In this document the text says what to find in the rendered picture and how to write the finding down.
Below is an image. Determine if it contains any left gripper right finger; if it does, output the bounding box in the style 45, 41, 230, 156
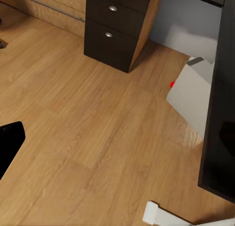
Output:
219, 121, 235, 161

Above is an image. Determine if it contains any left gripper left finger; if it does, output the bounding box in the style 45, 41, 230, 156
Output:
0, 121, 25, 179

